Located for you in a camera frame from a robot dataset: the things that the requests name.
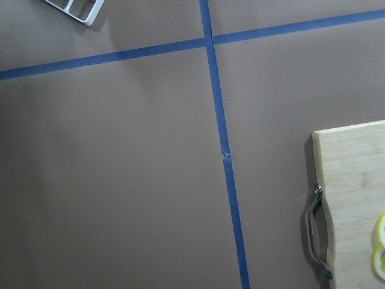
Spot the wooden cutting board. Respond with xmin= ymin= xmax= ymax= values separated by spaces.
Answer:
xmin=312 ymin=120 xmax=384 ymax=288

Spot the white cup rack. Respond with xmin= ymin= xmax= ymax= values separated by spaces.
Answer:
xmin=45 ymin=0 xmax=105 ymax=27

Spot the upper lemon slice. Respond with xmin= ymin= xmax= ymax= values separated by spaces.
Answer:
xmin=377 ymin=213 xmax=385 ymax=247

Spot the black cutting board handle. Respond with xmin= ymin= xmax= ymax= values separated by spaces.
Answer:
xmin=304 ymin=184 xmax=334 ymax=279

